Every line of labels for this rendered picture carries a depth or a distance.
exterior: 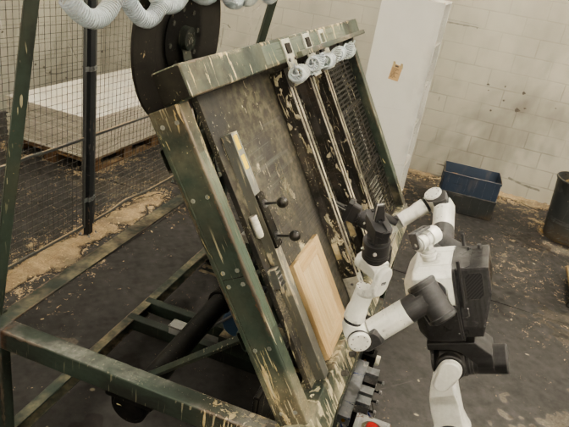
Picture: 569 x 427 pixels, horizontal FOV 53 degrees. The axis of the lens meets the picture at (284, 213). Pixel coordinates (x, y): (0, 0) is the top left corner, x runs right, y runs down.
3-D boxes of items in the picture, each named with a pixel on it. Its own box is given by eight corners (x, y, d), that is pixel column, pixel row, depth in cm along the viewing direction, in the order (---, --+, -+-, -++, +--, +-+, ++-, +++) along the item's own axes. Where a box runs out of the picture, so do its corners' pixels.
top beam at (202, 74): (163, 108, 164) (191, 97, 160) (149, 74, 161) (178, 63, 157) (345, 40, 357) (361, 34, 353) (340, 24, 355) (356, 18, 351)
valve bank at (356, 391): (361, 465, 219) (375, 418, 209) (325, 451, 223) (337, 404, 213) (384, 385, 263) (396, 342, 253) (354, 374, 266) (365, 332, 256)
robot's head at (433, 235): (444, 247, 213) (441, 225, 210) (428, 258, 207) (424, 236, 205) (429, 246, 218) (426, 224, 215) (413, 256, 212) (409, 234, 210)
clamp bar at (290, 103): (350, 305, 261) (400, 296, 251) (257, 48, 232) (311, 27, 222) (355, 294, 269) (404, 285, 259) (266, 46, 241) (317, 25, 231)
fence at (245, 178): (315, 380, 212) (325, 379, 210) (220, 137, 190) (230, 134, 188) (319, 372, 216) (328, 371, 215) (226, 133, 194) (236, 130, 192)
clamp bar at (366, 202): (372, 257, 306) (416, 248, 296) (297, 37, 278) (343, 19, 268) (375, 249, 315) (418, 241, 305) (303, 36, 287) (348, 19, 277)
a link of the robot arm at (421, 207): (397, 207, 259) (435, 184, 257) (406, 223, 264) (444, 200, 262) (406, 218, 250) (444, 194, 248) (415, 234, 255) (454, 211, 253)
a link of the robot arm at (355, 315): (351, 281, 198) (334, 326, 206) (355, 298, 189) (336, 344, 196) (380, 289, 199) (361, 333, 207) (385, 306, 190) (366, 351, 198)
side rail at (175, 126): (278, 427, 193) (307, 425, 188) (147, 114, 167) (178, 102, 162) (284, 415, 198) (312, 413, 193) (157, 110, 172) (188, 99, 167)
